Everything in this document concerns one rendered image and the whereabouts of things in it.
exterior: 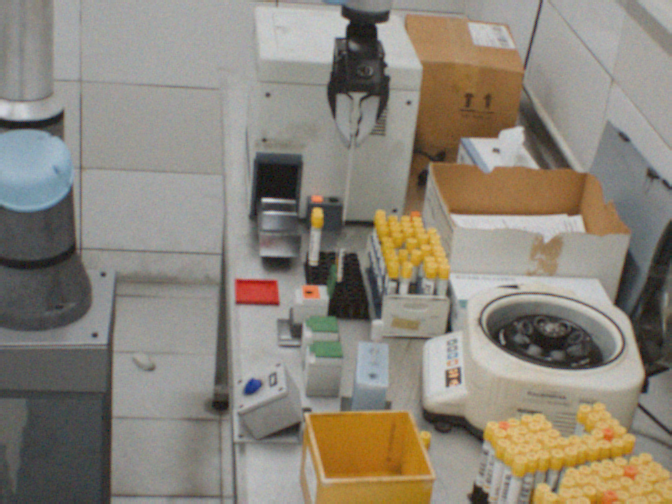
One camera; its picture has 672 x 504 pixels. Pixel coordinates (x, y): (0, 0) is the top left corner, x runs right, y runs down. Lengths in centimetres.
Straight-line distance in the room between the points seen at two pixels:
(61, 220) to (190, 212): 200
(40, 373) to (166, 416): 148
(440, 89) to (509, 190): 43
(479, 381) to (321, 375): 22
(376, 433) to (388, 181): 72
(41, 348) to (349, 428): 43
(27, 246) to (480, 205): 84
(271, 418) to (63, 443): 32
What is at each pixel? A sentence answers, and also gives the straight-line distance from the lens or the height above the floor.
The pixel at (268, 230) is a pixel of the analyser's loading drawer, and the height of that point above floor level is 92.
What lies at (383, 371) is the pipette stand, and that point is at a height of 98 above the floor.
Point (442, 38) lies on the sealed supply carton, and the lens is 263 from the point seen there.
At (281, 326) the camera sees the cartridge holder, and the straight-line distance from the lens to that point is 184.
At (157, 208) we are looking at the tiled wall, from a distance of 363.
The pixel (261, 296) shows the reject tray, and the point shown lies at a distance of 193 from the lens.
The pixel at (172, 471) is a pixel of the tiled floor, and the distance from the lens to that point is 298.
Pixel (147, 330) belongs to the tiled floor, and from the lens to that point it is 349.
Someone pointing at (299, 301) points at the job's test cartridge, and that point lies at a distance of 179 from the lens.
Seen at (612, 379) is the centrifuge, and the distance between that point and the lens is 165.
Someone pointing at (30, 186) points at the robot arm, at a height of 116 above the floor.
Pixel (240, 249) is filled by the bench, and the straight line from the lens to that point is 207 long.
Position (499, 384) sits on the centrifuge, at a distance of 162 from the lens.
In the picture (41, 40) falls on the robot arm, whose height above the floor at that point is 129.
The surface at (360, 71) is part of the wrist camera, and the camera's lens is 173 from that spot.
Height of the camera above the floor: 185
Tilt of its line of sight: 28 degrees down
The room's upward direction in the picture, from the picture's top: 6 degrees clockwise
